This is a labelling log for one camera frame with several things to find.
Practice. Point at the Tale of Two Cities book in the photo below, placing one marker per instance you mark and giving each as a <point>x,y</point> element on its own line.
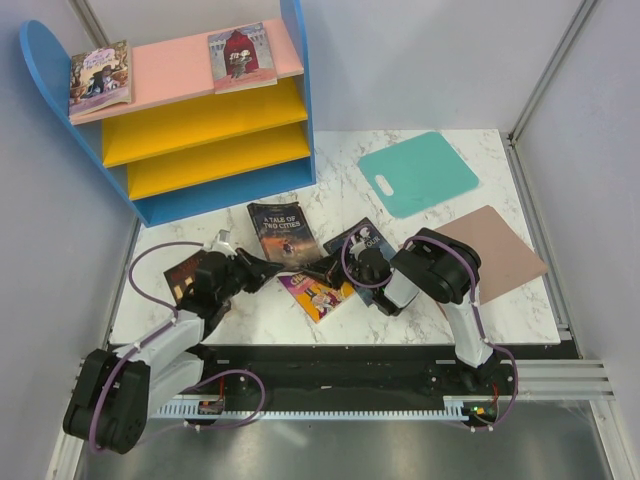
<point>284,233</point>

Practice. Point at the pink brown file folder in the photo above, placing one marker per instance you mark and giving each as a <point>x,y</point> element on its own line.
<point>511,289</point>

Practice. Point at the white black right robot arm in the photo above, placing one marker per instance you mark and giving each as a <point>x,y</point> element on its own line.
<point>443,268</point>

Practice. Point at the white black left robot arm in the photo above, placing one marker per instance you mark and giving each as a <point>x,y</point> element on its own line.
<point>117,391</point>

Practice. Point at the aluminium frame rail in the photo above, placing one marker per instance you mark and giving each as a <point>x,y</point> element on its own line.
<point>560,380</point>

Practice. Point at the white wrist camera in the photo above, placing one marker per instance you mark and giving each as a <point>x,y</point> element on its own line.
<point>357,247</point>
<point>220,243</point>

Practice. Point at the teal plastic file folder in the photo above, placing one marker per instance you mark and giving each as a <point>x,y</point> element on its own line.
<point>417,174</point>

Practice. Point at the blue pink yellow bookshelf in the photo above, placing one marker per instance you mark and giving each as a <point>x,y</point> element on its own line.
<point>182,148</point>

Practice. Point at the red castle cover book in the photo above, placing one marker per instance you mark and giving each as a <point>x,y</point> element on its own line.
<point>241,59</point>

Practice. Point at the Nineteen Eighty-Four dark book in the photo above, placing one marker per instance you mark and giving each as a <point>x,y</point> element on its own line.
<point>366,230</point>

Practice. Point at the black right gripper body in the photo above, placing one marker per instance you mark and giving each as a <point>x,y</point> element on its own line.
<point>353,271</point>

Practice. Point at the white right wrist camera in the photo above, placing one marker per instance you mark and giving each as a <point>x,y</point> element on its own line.
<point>357,247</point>

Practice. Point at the purple illustrated paperback book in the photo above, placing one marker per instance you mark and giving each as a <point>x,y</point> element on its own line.
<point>99,79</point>

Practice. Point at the white slotted cable duct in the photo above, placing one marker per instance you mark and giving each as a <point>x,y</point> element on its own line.
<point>192,408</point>

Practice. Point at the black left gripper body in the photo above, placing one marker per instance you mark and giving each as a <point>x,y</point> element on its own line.
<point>234,281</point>

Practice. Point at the Roald Dahl Charlie book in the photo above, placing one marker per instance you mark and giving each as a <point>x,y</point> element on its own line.
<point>316,299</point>

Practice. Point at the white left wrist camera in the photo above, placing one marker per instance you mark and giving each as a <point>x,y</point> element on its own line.
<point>220,243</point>

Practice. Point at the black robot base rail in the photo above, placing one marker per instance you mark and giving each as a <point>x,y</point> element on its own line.
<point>349,377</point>

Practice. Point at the orange night street book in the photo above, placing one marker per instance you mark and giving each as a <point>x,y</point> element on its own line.
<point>180,276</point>

